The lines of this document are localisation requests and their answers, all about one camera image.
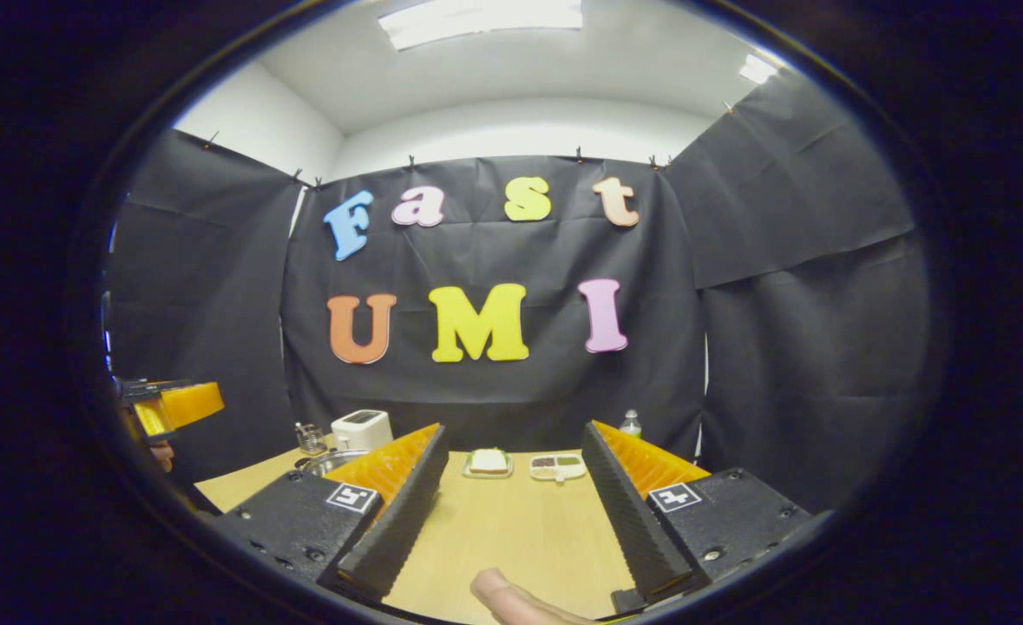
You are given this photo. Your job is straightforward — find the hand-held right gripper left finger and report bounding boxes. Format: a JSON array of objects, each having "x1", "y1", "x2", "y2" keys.
[{"x1": 214, "y1": 423, "x2": 449, "y2": 604}]

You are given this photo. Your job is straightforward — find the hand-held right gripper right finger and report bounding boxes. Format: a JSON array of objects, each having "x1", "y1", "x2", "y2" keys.
[{"x1": 580, "y1": 421, "x2": 816, "y2": 615}]

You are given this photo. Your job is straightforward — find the stainless steel pot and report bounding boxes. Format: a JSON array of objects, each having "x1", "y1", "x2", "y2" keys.
[{"x1": 296, "y1": 449, "x2": 373, "y2": 478}]

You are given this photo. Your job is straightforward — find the white toaster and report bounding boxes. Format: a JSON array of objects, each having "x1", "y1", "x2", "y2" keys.
[{"x1": 331, "y1": 410, "x2": 395, "y2": 452}]

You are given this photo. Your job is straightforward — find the white divided bean tray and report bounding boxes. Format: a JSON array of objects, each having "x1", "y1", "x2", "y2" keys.
[{"x1": 529, "y1": 453, "x2": 587, "y2": 483}]

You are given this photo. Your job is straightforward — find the sandwich on plate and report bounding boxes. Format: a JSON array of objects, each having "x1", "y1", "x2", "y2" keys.
[{"x1": 462, "y1": 448, "x2": 515, "y2": 480}]

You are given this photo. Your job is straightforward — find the small ceiling light panel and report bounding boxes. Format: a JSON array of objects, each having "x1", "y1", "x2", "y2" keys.
[{"x1": 738, "y1": 54, "x2": 781, "y2": 86}]

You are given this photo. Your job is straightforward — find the large ceiling light panel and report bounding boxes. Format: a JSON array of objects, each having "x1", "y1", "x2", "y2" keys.
[{"x1": 378, "y1": 0, "x2": 583, "y2": 51}]

